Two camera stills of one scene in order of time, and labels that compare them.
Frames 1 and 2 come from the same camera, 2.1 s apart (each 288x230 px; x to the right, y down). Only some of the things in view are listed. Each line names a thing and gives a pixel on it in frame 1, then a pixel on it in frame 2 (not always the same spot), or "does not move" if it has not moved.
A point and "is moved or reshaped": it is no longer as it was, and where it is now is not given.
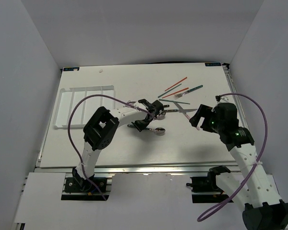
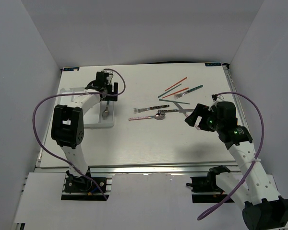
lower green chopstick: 174,101 does not move
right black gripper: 203,111 does not move
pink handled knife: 181,110 does not move
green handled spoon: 157,130 is moved or reshaped
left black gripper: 139,128 → 114,88
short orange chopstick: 174,93 does not move
